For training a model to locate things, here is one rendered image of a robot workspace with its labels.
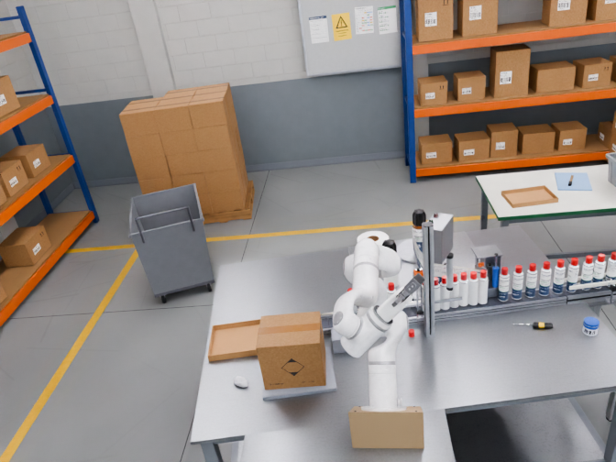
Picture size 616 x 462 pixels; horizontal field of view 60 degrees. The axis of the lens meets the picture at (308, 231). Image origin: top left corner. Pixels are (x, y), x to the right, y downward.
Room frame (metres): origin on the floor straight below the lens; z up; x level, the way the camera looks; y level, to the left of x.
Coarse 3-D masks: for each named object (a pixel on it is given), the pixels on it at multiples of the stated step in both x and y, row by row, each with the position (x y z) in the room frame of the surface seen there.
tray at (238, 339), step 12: (216, 324) 2.47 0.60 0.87; (228, 324) 2.47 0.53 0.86; (240, 324) 2.47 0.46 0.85; (252, 324) 2.46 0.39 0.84; (216, 336) 2.41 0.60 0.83; (228, 336) 2.39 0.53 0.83; (240, 336) 2.38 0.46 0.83; (252, 336) 2.36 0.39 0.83; (216, 348) 2.30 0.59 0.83; (228, 348) 2.29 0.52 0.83; (240, 348) 2.28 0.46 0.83; (252, 348) 2.26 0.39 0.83
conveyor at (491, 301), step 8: (552, 288) 2.36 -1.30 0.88; (496, 296) 2.35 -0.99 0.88; (536, 296) 2.31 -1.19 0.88; (552, 296) 2.29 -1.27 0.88; (560, 296) 2.28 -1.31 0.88; (480, 304) 2.30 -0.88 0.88; (488, 304) 2.29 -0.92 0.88; (496, 304) 2.28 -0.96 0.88; (408, 312) 2.33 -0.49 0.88; (440, 312) 2.29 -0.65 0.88; (328, 320) 2.35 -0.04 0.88
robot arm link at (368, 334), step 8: (360, 320) 1.30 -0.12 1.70; (368, 320) 1.29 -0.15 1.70; (360, 328) 1.28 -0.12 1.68; (368, 328) 1.27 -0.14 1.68; (376, 328) 1.27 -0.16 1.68; (344, 336) 1.31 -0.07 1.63; (352, 336) 1.27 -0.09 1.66; (360, 336) 1.27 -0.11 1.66; (368, 336) 1.27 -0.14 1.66; (376, 336) 1.27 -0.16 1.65; (344, 344) 1.29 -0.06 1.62; (352, 344) 1.27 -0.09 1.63; (360, 344) 1.27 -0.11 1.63; (368, 344) 1.27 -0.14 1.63; (352, 352) 1.27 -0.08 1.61; (360, 352) 1.27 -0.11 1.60
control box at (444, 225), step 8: (432, 216) 2.29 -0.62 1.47; (440, 216) 2.28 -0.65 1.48; (448, 216) 2.27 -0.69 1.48; (440, 224) 2.21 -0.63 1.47; (448, 224) 2.22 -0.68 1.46; (440, 232) 2.15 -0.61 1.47; (448, 232) 2.22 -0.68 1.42; (440, 240) 2.15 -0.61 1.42; (448, 240) 2.22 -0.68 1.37; (440, 248) 2.15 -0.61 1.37; (448, 248) 2.22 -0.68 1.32; (440, 256) 2.15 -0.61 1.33
